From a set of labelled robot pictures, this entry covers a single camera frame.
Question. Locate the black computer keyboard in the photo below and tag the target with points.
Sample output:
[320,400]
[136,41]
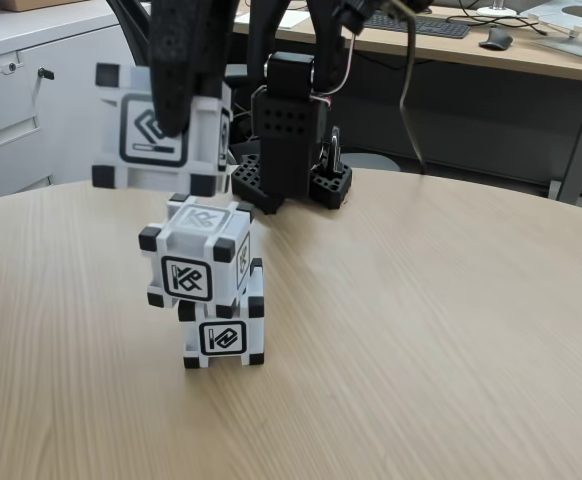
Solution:
[436,27]

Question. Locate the grey round seat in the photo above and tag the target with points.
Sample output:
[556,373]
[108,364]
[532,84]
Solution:
[371,162]

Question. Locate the white round lamp base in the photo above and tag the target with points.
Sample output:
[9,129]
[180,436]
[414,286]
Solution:
[496,11]

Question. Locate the white drawer cabinet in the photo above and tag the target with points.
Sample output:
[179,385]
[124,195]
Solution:
[71,125]

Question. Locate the silver laptop stand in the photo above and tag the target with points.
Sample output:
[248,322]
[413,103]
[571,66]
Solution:
[571,46]

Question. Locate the white cube layered diamond symbol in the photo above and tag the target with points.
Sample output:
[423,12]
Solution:
[141,150]

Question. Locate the dark computer mouse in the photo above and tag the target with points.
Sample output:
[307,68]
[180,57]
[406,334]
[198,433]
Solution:
[496,40]

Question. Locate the black cabinet key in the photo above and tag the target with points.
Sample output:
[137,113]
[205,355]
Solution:
[46,74]

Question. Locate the white cube zigzag symbol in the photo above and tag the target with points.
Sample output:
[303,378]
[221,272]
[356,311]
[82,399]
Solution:
[221,340]

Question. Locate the black mesh office chair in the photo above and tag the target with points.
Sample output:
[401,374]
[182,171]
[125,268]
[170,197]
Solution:
[138,30]

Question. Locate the metal table clamp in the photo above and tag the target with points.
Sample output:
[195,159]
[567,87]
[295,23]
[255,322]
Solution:
[335,150]

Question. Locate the round cabinet lock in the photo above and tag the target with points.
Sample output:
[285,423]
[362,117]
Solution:
[10,66]

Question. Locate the white cube crossed symbol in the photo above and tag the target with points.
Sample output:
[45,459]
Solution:
[191,235]

